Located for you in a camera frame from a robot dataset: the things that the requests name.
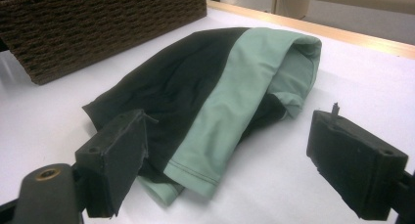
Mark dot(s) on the black and mint green garment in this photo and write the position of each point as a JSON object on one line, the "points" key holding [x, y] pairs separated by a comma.
{"points": [[202, 97]]}

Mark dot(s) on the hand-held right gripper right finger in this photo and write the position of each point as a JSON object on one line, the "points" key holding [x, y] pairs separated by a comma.
{"points": [[355, 165]]}

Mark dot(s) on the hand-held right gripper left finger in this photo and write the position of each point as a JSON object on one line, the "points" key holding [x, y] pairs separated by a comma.
{"points": [[107, 165]]}

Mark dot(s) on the brown woven basket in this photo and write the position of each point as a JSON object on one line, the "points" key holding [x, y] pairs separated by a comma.
{"points": [[98, 28]]}

